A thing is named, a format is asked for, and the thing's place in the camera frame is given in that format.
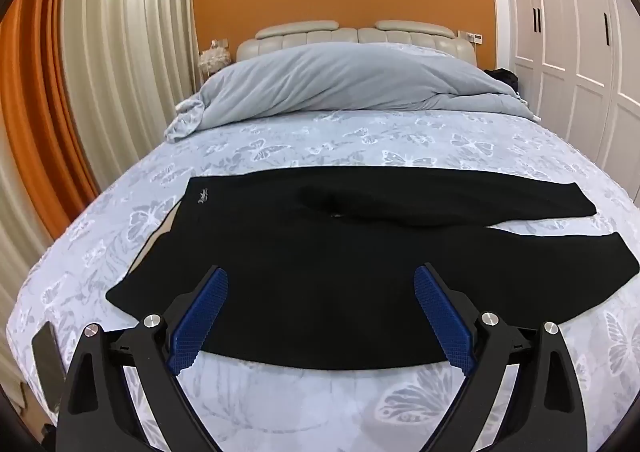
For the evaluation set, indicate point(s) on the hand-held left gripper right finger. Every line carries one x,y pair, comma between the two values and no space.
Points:
445,322

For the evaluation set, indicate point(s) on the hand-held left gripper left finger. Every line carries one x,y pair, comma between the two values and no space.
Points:
200,322

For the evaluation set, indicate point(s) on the black pants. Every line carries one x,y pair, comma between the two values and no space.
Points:
325,282

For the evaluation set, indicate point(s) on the dark smartphone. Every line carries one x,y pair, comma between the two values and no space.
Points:
48,367

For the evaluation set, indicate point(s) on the white curtain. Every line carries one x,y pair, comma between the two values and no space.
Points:
17,257

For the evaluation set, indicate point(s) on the bed with butterfly print sheet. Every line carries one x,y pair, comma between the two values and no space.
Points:
350,142

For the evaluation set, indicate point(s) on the black bag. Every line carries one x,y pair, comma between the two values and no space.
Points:
505,78

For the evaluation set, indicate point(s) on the grey duvet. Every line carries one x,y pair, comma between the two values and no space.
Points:
350,82

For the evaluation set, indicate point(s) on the orange curtain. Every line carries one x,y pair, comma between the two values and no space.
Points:
35,107

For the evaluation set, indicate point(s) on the beige and orange curtains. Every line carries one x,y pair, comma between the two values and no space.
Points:
130,57

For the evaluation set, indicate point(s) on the beige padded headboard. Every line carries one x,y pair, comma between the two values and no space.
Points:
350,34

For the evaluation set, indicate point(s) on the white panelled wardrobe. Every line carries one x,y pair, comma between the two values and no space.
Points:
575,32

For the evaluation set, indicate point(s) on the white wall switch panel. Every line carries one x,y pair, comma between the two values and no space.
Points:
220,43
471,36

